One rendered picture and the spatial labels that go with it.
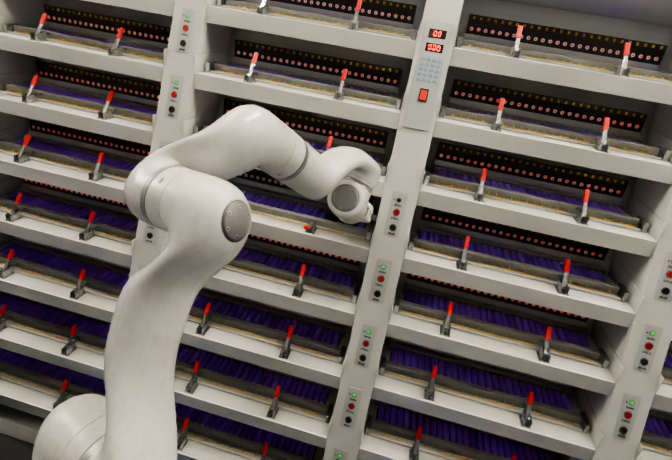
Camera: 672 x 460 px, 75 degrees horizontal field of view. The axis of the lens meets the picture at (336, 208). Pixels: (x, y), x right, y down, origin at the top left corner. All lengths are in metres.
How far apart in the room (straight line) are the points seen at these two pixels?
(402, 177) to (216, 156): 0.63
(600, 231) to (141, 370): 1.09
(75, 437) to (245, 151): 0.47
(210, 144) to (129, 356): 0.32
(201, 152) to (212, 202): 0.13
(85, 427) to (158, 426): 0.11
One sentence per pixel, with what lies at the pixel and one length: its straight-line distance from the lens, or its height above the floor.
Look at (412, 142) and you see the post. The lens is 1.20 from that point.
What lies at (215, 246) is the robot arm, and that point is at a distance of 0.59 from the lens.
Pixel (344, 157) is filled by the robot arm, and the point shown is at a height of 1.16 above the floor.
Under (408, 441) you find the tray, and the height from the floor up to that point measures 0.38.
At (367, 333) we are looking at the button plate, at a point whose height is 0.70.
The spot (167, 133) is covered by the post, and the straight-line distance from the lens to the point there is 1.39.
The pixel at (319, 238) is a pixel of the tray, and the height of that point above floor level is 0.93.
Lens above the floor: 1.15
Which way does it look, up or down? 6 degrees down
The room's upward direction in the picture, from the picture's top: 12 degrees clockwise
